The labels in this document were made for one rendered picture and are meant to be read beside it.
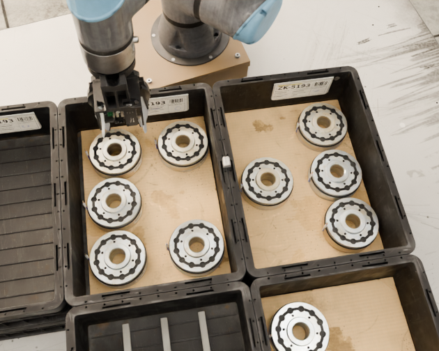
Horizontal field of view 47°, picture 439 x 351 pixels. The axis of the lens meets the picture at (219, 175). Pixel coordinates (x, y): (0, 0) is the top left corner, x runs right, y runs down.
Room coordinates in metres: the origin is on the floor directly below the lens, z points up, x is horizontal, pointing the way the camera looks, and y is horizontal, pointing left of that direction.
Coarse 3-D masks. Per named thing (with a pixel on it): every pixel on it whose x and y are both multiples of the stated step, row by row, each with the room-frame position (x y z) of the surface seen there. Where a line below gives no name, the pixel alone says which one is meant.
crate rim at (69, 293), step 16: (208, 96) 0.55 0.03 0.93; (64, 112) 0.49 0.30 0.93; (208, 112) 0.51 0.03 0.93; (64, 128) 0.45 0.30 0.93; (64, 144) 0.43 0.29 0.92; (64, 160) 0.39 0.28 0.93; (64, 176) 0.35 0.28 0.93; (224, 176) 0.38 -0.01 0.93; (64, 192) 0.32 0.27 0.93; (224, 192) 0.35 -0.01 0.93; (64, 208) 0.29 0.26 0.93; (64, 224) 0.26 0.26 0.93; (64, 240) 0.24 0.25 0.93; (64, 256) 0.21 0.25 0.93; (240, 256) 0.23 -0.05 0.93; (64, 272) 0.18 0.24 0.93; (240, 272) 0.21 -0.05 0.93; (64, 288) 0.16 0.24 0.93; (144, 288) 0.17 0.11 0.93; (160, 288) 0.17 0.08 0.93; (176, 288) 0.17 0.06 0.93; (80, 304) 0.13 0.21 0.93
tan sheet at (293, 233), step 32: (256, 128) 0.54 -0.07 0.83; (288, 128) 0.55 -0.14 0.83; (288, 160) 0.47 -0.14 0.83; (256, 224) 0.33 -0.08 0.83; (288, 224) 0.33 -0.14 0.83; (320, 224) 0.34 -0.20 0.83; (352, 224) 0.34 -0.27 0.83; (256, 256) 0.26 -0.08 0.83; (288, 256) 0.27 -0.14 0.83; (320, 256) 0.27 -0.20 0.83
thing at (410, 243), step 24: (288, 72) 0.62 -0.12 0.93; (312, 72) 0.63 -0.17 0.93; (336, 72) 0.63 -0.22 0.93; (216, 96) 0.55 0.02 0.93; (360, 96) 0.58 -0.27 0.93; (384, 168) 0.42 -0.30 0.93; (240, 216) 0.31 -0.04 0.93; (240, 240) 0.26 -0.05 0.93; (408, 240) 0.29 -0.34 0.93; (288, 264) 0.23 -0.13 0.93; (312, 264) 0.23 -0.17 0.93; (336, 264) 0.23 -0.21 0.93
